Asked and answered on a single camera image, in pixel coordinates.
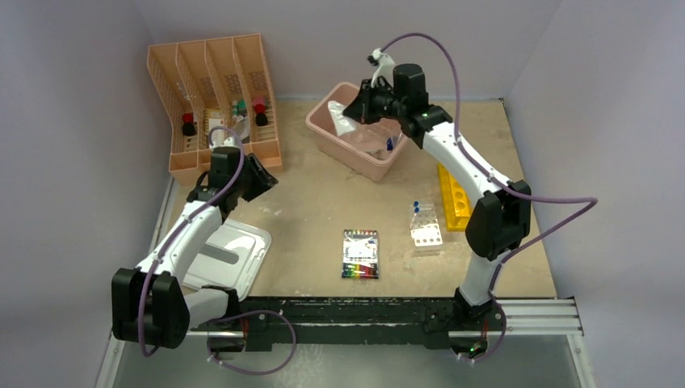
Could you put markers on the coloured marker pen pack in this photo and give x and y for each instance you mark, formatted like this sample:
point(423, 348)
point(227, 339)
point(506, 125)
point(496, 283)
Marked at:
point(360, 254)

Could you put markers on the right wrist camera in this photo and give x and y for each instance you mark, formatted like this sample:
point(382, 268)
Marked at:
point(384, 66)

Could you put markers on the red black stamp left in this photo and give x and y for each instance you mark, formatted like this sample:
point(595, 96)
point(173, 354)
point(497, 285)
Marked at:
point(188, 125)

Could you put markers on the peach plastic desk organizer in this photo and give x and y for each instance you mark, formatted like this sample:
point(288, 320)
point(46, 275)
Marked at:
point(198, 75)

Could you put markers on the black aluminium base frame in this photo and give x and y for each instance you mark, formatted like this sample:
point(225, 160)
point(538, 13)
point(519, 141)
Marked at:
point(368, 342)

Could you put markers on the clear plastic well tray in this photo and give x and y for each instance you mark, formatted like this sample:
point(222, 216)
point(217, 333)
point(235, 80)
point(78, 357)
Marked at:
point(425, 231)

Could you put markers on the white plastic lid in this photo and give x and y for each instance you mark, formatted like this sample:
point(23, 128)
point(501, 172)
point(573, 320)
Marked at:
point(231, 258)

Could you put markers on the clear ruler set packet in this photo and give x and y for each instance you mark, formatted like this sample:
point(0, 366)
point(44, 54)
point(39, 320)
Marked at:
point(241, 127)

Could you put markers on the red black stamp right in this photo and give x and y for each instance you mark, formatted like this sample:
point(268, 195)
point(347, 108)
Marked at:
point(259, 106)

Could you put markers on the green grey eraser block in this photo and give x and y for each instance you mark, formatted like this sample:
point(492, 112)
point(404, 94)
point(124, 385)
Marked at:
point(241, 107)

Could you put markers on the white card box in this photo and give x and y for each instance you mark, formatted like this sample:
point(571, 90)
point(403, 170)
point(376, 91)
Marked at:
point(214, 119)

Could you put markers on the pink plastic bin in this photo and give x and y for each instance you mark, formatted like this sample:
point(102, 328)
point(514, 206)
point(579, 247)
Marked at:
point(319, 121)

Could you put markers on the white sachet packet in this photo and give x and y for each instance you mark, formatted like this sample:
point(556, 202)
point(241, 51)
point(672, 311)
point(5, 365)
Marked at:
point(342, 124)

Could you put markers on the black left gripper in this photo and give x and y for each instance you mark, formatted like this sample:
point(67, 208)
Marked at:
point(262, 181)

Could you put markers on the red black stamp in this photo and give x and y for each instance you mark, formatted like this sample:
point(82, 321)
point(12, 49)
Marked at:
point(259, 106)
point(188, 125)

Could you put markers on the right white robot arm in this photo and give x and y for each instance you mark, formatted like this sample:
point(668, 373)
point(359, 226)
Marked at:
point(501, 214)

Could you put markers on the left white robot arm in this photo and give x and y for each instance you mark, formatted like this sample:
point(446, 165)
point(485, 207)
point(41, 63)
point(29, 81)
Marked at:
point(148, 306)

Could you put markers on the yellow test tube rack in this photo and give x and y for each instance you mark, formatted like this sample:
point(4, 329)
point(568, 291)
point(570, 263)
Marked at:
point(456, 207)

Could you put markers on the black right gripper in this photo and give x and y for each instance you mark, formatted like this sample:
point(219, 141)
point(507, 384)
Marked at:
point(360, 110)

